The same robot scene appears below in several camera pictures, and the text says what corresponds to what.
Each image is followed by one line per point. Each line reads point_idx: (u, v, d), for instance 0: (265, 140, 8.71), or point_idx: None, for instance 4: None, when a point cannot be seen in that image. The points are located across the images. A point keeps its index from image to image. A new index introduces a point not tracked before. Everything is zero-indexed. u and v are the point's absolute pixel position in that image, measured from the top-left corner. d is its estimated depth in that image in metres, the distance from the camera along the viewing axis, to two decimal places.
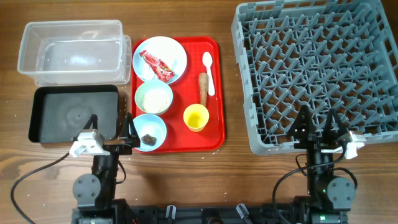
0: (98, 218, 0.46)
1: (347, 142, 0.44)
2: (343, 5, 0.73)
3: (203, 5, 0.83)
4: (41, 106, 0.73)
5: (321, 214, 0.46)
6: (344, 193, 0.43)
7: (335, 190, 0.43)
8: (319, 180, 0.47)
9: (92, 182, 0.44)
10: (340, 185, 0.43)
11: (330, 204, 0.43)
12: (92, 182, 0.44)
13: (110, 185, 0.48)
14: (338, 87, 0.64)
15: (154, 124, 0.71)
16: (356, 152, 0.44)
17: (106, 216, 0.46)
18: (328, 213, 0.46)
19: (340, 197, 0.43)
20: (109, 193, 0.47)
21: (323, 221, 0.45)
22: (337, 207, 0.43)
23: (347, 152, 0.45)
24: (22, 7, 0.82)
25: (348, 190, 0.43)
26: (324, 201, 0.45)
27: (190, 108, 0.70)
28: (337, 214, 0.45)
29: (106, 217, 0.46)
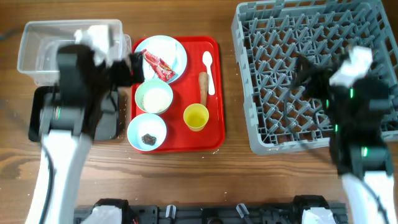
0: (65, 106, 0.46)
1: (351, 52, 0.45)
2: (343, 5, 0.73)
3: (203, 5, 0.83)
4: (41, 106, 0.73)
5: (362, 148, 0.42)
6: (372, 90, 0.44)
7: (364, 86, 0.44)
8: (338, 111, 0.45)
9: (67, 56, 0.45)
10: (370, 81, 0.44)
11: (365, 106, 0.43)
12: (67, 56, 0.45)
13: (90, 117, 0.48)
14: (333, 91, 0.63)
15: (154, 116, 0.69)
16: (364, 66, 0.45)
17: (73, 107, 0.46)
18: (369, 144, 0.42)
19: (372, 120, 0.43)
20: (92, 115, 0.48)
21: (365, 156, 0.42)
22: (370, 127, 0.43)
23: (356, 61, 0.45)
24: (21, 7, 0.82)
25: (382, 102, 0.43)
26: (363, 126, 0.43)
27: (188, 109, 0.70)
28: (380, 145, 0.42)
29: (73, 110, 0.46)
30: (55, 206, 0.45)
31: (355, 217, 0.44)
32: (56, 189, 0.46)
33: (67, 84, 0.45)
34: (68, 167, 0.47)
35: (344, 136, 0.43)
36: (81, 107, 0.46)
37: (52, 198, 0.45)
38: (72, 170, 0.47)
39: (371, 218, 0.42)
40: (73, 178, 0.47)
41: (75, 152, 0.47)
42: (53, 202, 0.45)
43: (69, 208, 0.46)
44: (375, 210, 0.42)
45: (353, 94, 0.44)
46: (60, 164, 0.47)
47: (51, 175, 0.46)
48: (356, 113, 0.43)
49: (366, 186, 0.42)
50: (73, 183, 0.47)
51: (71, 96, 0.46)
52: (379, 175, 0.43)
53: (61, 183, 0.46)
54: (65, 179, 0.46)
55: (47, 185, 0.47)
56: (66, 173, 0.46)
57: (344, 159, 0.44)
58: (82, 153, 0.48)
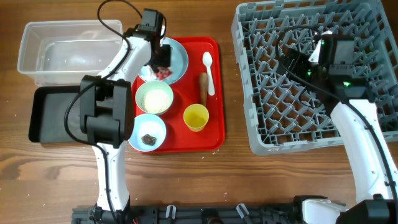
0: (137, 33, 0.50)
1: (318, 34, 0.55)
2: (343, 5, 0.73)
3: (203, 5, 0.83)
4: (41, 106, 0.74)
5: (344, 82, 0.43)
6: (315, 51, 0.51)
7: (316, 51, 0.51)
8: (315, 68, 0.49)
9: (151, 14, 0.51)
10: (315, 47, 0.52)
11: (336, 49, 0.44)
12: (150, 14, 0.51)
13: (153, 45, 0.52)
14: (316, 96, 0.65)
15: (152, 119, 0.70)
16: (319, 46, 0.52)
17: (142, 35, 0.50)
18: (351, 79, 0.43)
19: (345, 58, 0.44)
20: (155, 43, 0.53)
21: (346, 88, 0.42)
22: (341, 63, 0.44)
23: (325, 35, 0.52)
24: (22, 7, 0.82)
25: (350, 45, 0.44)
26: (335, 68, 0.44)
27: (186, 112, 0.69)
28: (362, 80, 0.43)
29: (141, 37, 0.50)
30: (125, 65, 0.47)
31: (347, 146, 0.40)
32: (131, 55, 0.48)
33: (146, 25, 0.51)
34: (139, 51, 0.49)
35: (326, 79, 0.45)
36: (149, 38, 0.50)
37: (127, 59, 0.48)
38: (140, 56, 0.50)
39: (357, 132, 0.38)
40: (137, 61, 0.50)
41: (143, 45, 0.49)
42: (124, 65, 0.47)
43: (131, 78, 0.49)
44: (361, 129, 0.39)
45: (323, 42, 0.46)
46: (136, 47, 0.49)
47: (127, 50, 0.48)
48: (328, 57, 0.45)
49: (351, 107, 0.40)
50: (137, 63, 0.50)
51: (147, 32, 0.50)
52: (364, 101, 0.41)
53: (133, 61, 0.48)
54: (137, 52, 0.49)
55: (124, 52, 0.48)
56: (137, 53, 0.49)
57: (329, 96, 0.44)
58: (147, 54, 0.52)
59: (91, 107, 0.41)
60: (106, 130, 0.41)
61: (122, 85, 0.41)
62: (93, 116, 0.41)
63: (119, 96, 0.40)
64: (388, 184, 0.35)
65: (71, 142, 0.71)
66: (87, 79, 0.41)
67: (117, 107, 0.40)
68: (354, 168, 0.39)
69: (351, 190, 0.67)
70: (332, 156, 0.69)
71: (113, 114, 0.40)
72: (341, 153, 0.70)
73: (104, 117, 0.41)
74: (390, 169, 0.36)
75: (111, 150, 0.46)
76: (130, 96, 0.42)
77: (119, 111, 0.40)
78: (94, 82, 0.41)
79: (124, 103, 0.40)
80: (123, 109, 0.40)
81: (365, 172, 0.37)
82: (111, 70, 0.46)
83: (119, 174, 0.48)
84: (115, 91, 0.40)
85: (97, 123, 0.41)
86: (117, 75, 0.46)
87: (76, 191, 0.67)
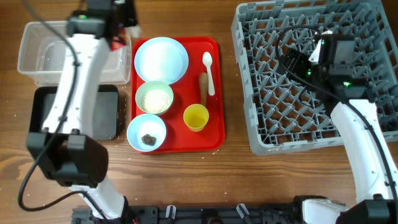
0: (88, 18, 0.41)
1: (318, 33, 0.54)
2: (343, 5, 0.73)
3: (203, 5, 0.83)
4: (41, 106, 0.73)
5: (344, 82, 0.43)
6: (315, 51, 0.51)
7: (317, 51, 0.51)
8: (315, 68, 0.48)
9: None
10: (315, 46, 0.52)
11: (335, 50, 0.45)
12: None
13: (111, 30, 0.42)
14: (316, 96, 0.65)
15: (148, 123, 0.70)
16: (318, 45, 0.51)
17: (95, 19, 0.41)
18: (351, 79, 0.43)
19: (345, 58, 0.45)
20: (114, 25, 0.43)
21: (346, 88, 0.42)
22: (341, 63, 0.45)
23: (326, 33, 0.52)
24: (22, 7, 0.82)
25: (350, 46, 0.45)
26: (335, 67, 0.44)
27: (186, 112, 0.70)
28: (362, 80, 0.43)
29: (94, 19, 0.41)
30: (76, 101, 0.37)
31: (347, 147, 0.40)
32: (79, 78, 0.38)
33: (94, 0, 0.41)
34: (89, 65, 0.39)
35: (326, 79, 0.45)
36: (102, 22, 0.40)
37: (76, 88, 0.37)
38: (94, 71, 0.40)
39: (357, 132, 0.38)
40: (91, 82, 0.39)
41: (95, 52, 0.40)
42: (74, 101, 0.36)
43: (87, 112, 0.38)
44: (361, 129, 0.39)
45: (323, 42, 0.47)
46: (85, 57, 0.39)
47: (74, 66, 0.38)
48: (328, 57, 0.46)
49: (351, 107, 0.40)
50: (93, 82, 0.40)
51: (98, 10, 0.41)
52: (364, 101, 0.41)
53: (84, 86, 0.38)
54: (87, 68, 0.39)
55: (71, 73, 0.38)
56: (87, 70, 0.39)
57: (329, 96, 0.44)
58: (101, 57, 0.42)
59: (51, 165, 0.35)
60: (74, 179, 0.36)
61: (78, 139, 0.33)
62: (56, 171, 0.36)
63: (77, 151, 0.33)
64: (388, 184, 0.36)
65: None
66: (36, 138, 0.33)
67: (79, 163, 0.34)
68: (354, 168, 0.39)
69: (351, 190, 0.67)
70: (332, 156, 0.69)
71: (78, 167, 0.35)
72: (341, 153, 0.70)
73: (69, 171, 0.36)
74: (390, 169, 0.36)
75: (90, 188, 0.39)
76: (91, 142, 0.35)
77: (84, 167, 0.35)
78: (44, 140, 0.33)
79: (87, 158, 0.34)
80: (87, 164, 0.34)
81: (365, 172, 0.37)
82: (59, 116, 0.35)
83: (108, 198, 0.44)
84: (70, 149, 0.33)
85: (64, 177, 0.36)
86: (69, 123, 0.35)
87: None
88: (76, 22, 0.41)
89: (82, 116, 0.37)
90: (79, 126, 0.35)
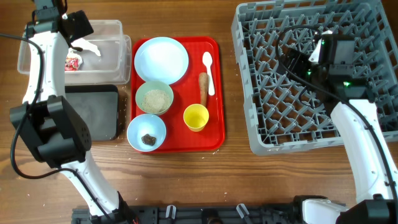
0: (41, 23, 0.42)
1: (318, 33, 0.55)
2: (343, 5, 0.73)
3: (203, 5, 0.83)
4: None
5: (344, 82, 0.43)
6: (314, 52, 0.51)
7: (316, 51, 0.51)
8: (315, 68, 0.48)
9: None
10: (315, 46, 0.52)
11: (335, 51, 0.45)
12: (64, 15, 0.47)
13: (65, 28, 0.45)
14: (316, 96, 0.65)
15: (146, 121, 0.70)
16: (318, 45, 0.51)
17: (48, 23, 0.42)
18: (352, 79, 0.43)
19: (346, 58, 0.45)
20: (66, 27, 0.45)
21: (346, 88, 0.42)
22: (341, 63, 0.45)
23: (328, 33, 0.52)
24: (22, 8, 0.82)
25: (350, 46, 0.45)
26: (335, 68, 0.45)
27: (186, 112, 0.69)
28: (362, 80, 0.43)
29: (48, 23, 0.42)
30: (48, 75, 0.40)
31: (347, 146, 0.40)
32: (47, 58, 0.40)
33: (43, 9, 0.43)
34: (53, 51, 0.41)
35: (326, 79, 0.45)
36: (57, 20, 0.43)
37: (46, 68, 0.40)
38: (58, 53, 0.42)
39: (357, 132, 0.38)
40: (58, 61, 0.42)
41: (55, 42, 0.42)
42: (45, 75, 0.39)
43: (60, 86, 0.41)
44: (361, 129, 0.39)
45: (322, 42, 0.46)
46: (47, 46, 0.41)
47: (40, 54, 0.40)
48: (328, 57, 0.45)
49: (351, 107, 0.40)
50: (60, 63, 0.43)
51: (49, 16, 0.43)
52: (364, 101, 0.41)
53: (53, 63, 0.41)
54: (52, 50, 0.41)
55: (38, 61, 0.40)
56: (53, 51, 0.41)
57: (329, 96, 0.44)
58: (64, 45, 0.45)
59: (35, 138, 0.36)
60: (63, 149, 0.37)
61: (55, 101, 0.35)
62: (42, 145, 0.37)
63: (58, 114, 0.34)
64: (388, 184, 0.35)
65: None
66: (15, 111, 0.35)
67: (62, 126, 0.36)
68: (354, 168, 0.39)
69: (351, 190, 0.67)
70: (332, 156, 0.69)
71: (62, 132, 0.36)
72: (341, 153, 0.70)
73: (55, 142, 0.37)
74: (390, 169, 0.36)
75: (79, 166, 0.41)
76: (68, 106, 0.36)
77: (69, 130, 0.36)
78: (24, 111, 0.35)
79: (68, 119, 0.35)
80: (71, 127, 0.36)
81: (365, 172, 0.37)
82: (35, 89, 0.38)
83: (99, 183, 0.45)
84: (51, 111, 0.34)
85: (51, 150, 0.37)
86: (45, 92, 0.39)
87: (76, 191, 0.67)
88: (33, 27, 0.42)
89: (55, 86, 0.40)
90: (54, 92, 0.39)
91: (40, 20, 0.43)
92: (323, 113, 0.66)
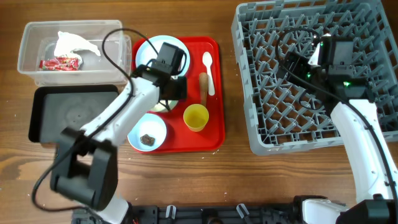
0: (151, 72, 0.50)
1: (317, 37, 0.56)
2: (343, 5, 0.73)
3: (203, 5, 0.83)
4: (41, 106, 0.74)
5: (344, 82, 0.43)
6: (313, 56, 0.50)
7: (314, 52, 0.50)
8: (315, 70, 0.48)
9: (168, 55, 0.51)
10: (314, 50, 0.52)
11: (334, 53, 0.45)
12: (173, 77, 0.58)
13: (161, 87, 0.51)
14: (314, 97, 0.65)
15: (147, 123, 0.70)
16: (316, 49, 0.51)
17: (154, 74, 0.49)
18: (351, 79, 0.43)
19: (344, 59, 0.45)
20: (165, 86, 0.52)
21: (346, 88, 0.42)
22: (341, 63, 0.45)
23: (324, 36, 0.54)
24: (22, 7, 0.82)
25: (349, 48, 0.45)
26: (334, 68, 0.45)
27: (186, 111, 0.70)
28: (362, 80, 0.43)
29: (153, 75, 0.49)
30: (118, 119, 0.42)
31: (347, 146, 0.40)
32: (129, 107, 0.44)
33: (161, 62, 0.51)
34: (140, 101, 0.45)
35: (326, 80, 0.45)
36: (160, 79, 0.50)
37: (122, 112, 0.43)
38: (140, 106, 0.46)
39: (357, 132, 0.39)
40: (135, 113, 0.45)
41: (148, 94, 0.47)
42: (116, 119, 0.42)
43: (122, 134, 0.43)
44: (361, 129, 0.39)
45: (321, 43, 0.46)
46: (139, 94, 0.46)
47: (129, 96, 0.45)
48: (327, 58, 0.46)
49: (352, 107, 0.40)
50: (136, 115, 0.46)
51: (161, 71, 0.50)
52: (364, 101, 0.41)
53: (129, 115, 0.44)
54: (138, 101, 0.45)
55: (124, 99, 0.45)
56: (138, 103, 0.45)
57: (329, 97, 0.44)
58: (150, 101, 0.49)
59: (65, 168, 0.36)
60: (80, 195, 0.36)
61: (106, 151, 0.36)
62: (65, 177, 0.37)
63: (99, 163, 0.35)
64: (388, 184, 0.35)
65: None
66: (68, 135, 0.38)
67: (95, 177, 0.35)
68: (354, 168, 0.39)
69: (351, 190, 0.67)
70: (332, 156, 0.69)
71: (91, 180, 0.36)
72: (341, 153, 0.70)
73: (78, 181, 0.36)
74: (390, 169, 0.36)
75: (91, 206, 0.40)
76: (114, 161, 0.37)
77: (96, 182, 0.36)
78: (74, 140, 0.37)
79: (105, 172, 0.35)
80: (101, 182, 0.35)
81: (365, 172, 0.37)
82: (99, 125, 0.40)
83: (109, 210, 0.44)
84: (96, 155, 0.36)
85: (71, 187, 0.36)
86: (106, 131, 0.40)
87: None
88: (143, 72, 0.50)
89: (117, 132, 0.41)
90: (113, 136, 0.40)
91: (152, 68, 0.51)
92: (322, 113, 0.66)
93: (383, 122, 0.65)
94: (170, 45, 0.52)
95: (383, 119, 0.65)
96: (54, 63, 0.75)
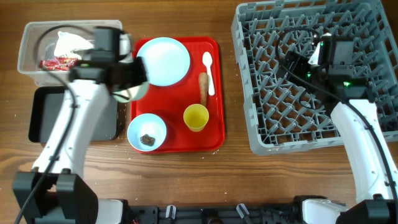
0: (92, 66, 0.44)
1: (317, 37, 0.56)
2: (343, 5, 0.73)
3: (203, 5, 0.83)
4: (41, 106, 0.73)
5: (344, 82, 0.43)
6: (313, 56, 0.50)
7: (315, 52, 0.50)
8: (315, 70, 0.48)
9: (103, 41, 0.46)
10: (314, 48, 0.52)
11: (334, 53, 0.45)
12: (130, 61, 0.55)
13: (111, 79, 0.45)
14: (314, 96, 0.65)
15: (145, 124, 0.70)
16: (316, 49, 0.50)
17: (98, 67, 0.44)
18: (351, 79, 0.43)
19: (344, 58, 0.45)
20: (115, 75, 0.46)
21: (346, 89, 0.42)
22: (341, 63, 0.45)
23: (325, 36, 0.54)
24: (22, 7, 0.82)
25: (349, 48, 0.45)
26: (335, 68, 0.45)
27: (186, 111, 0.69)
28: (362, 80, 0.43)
29: (96, 68, 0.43)
30: (69, 141, 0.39)
31: (347, 146, 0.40)
32: (76, 119, 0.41)
33: (98, 50, 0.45)
34: (87, 107, 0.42)
35: (326, 80, 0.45)
36: (104, 71, 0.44)
37: (71, 129, 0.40)
38: (91, 111, 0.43)
39: (357, 132, 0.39)
40: (87, 125, 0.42)
41: (94, 95, 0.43)
42: (67, 141, 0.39)
43: (81, 147, 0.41)
44: (361, 129, 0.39)
45: (322, 43, 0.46)
46: (84, 100, 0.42)
47: (71, 108, 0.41)
48: (327, 58, 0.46)
49: (352, 107, 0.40)
50: (89, 124, 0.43)
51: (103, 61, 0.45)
52: (364, 101, 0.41)
53: (79, 129, 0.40)
54: (85, 109, 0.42)
55: (68, 114, 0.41)
56: (86, 111, 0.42)
57: (329, 96, 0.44)
58: (102, 98, 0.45)
59: (35, 210, 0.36)
60: None
61: (67, 180, 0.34)
62: (41, 215, 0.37)
63: (66, 196, 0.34)
64: (388, 184, 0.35)
65: None
66: (21, 181, 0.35)
67: (69, 208, 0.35)
68: (354, 168, 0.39)
69: (351, 190, 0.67)
70: (332, 156, 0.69)
71: (66, 211, 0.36)
72: (341, 153, 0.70)
73: (56, 215, 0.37)
74: (390, 169, 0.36)
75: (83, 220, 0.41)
76: (81, 184, 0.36)
77: (71, 211, 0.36)
78: (31, 183, 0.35)
79: (75, 201, 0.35)
80: (76, 209, 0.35)
81: (365, 172, 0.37)
82: (50, 156, 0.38)
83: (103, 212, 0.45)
84: (58, 190, 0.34)
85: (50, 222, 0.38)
86: (60, 162, 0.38)
87: None
88: (78, 69, 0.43)
89: (73, 154, 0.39)
90: (70, 162, 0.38)
91: (91, 61, 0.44)
92: (322, 113, 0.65)
93: (383, 122, 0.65)
94: (102, 28, 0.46)
95: (384, 119, 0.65)
96: (54, 63, 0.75)
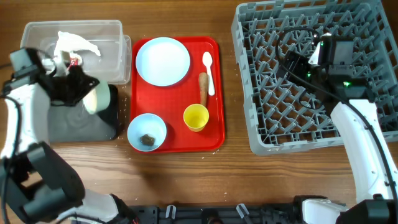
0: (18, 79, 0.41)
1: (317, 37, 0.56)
2: (343, 5, 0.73)
3: (203, 5, 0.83)
4: None
5: (344, 82, 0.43)
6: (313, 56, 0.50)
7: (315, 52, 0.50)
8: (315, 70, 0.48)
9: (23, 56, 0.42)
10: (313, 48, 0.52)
11: (334, 53, 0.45)
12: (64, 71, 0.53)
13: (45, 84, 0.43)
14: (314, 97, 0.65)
15: (145, 124, 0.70)
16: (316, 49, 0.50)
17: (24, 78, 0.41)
18: (351, 79, 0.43)
19: (344, 58, 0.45)
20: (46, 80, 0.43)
21: (346, 88, 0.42)
22: (341, 63, 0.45)
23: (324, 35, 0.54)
24: (22, 7, 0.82)
25: (349, 48, 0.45)
26: (335, 68, 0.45)
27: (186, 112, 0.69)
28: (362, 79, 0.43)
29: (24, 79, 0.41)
30: (27, 125, 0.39)
31: (347, 146, 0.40)
32: (25, 111, 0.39)
33: (23, 68, 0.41)
34: (32, 103, 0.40)
35: (326, 80, 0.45)
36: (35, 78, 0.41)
37: (24, 118, 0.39)
38: (39, 106, 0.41)
39: (357, 132, 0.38)
40: (39, 113, 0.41)
41: (33, 92, 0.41)
42: (24, 126, 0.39)
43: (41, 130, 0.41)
44: (361, 129, 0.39)
45: (322, 43, 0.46)
46: (25, 98, 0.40)
47: (17, 107, 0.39)
48: (327, 58, 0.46)
49: (351, 107, 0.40)
50: (40, 117, 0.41)
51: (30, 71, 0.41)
52: (364, 101, 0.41)
53: (33, 115, 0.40)
54: (31, 105, 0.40)
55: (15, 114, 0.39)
56: (33, 104, 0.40)
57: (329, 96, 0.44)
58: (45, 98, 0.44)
59: (20, 195, 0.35)
60: (53, 203, 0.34)
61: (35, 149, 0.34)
62: (28, 200, 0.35)
63: (40, 162, 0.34)
64: (388, 184, 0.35)
65: (71, 141, 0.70)
66: None
67: (47, 174, 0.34)
68: (354, 167, 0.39)
69: (351, 190, 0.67)
70: (332, 156, 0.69)
71: (48, 181, 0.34)
72: (341, 153, 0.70)
73: (41, 194, 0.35)
74: (390, 169, 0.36)
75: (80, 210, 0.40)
76: (51, 152, 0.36)
77: (52, 178, 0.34)
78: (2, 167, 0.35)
79: (51, 164, 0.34)
80: (55, 172, 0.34)
81: (365, 172, 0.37)
82: (13, 142, 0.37)
83: (99, 204, 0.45)
84: (32, 160, 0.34)
85: (40, 205, 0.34)
86: (24, 142, 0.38)
87: None
88: (10, 84, 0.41)
89: (35, 133, 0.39)
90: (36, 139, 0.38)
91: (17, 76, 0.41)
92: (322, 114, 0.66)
93: (383, 122, 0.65)
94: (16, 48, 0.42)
95: (384, 119, 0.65)
96: None
